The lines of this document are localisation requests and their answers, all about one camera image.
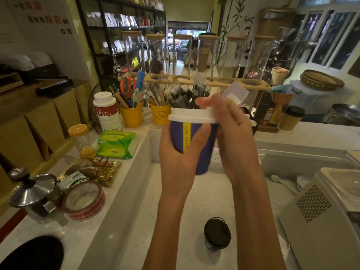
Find black wire basket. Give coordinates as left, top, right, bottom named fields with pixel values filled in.
left=87, top=82, right=103, bottom=135

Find white plastic spoon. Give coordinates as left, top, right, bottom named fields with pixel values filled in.
left=271, top=174, right=299, bottom=194

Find white canister with red label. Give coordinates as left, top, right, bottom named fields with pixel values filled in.
left=93, top=92, right=123, bottom=133

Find golden tray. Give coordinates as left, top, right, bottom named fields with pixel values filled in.
left=58, top=157, right=122, bottom=187

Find white sealing machine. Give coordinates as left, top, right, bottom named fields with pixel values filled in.
left=278, top=167, right=360, bottom=270

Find woven flat basket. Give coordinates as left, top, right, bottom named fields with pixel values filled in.
left=300, top=69, right=345, bottom=91

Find framed menu stand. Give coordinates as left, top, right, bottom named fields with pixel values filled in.
left=256, top=91, right=295, bottom=134

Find person's left hand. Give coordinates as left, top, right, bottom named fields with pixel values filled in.
left=159, top=124, right=212, bottom=196

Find steel bowl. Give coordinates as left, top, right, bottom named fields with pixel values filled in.
left=321, top=103, right=360, bottom=126

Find white card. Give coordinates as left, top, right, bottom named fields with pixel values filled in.
left=221, top=81, right=250, bottom=107

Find white plastic cup lid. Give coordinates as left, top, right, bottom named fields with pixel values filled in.
left=168, top=107, right=221, bottom=124

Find red printed tape roll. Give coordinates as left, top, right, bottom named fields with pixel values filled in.
left=62, top=181, right=106, bottom=222

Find wooden jar rack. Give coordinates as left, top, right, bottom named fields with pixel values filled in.
left=118, top=72, right=272, bottom=91

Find orange handled scissors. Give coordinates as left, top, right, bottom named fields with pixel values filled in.
left=120, top=76, right=137, bottom=99

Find white framed window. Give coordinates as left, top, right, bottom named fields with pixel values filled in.
left=290, top=0, right=360, bottom=71

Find clear plastic storage box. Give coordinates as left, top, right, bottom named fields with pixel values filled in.
left=285, top=79, right=355, bottom=115

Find green tissue pack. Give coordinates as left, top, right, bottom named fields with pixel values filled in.
left=97, top=130, right=138, bottom=159

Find steel pot lid, black knob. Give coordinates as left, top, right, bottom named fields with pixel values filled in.
left=8, top=167, right=57, bottom=208

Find rows of white packets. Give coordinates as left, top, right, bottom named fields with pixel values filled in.
left=86, top=11, right=158, bottom=54

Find black bag sealer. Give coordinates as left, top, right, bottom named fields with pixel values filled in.
left=35, top=79, right=74, bottom=97

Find brown paper cup, black lid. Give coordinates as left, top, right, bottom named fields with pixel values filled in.
left=278, top=106, right=306, bottom=132

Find row of glass tube jars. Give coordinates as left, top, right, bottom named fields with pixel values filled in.
left=122, top=31, right=276, bottom=83

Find pile of white bags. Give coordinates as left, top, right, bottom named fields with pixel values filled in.
left=0, top=50, right=54, bottom=71

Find bundle of black straws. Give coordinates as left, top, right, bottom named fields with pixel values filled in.
left=170, top=73, right=212, bottom=109

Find black round mat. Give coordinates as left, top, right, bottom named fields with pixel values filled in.
left=0, top=235, right=65, bottom=270

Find person's left forearm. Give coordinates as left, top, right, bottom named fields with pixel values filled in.
left=142, top=192, right=192, bottom=270

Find person's right hand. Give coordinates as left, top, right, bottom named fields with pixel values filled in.
left=195, top=94, right=266, bottom=185

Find blue paper cup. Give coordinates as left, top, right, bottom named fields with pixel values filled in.
left=169, top=121, right=220, bottom=176

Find black metal shelf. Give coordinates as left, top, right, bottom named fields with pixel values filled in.
left=74, top=0, right=167, bottom=83

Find blue handled tool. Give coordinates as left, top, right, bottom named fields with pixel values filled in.
left=136, top=70, right=146, bottom=92

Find glass jar with orange lid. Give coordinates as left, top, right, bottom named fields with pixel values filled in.
left=68, top=124, right=97, bottom=159

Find brown paper bag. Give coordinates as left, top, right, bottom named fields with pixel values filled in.
left=74, top=82, right=94, bottom=122
left=24, top=101, right=68, bottom=161
left=53, top=89, right=85, bottom=131
left=0, top=115, right=44, bottom=180

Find small woven cup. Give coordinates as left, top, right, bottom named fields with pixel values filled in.
left=271, top=67, right=290, bottom=86

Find yellow bucket with print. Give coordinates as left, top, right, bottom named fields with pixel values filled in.
left=149, top=101, right=172, bottom=126

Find small green white packet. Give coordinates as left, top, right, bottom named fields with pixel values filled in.
left=57, top=171, right=89, bottom=191

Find steel pot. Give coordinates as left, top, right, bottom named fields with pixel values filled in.
left=11, top=188, right=65, bottom=223

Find person's right forearm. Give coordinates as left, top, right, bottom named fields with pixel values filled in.
left=231, top=177, right=287, bottom=270

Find wooden handled brush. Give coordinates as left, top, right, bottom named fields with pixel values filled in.
left=109, top=86, right=130, bottom=109

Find small blue cup, black lid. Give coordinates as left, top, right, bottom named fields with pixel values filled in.
left=204, top=217, right=232, bottom=252

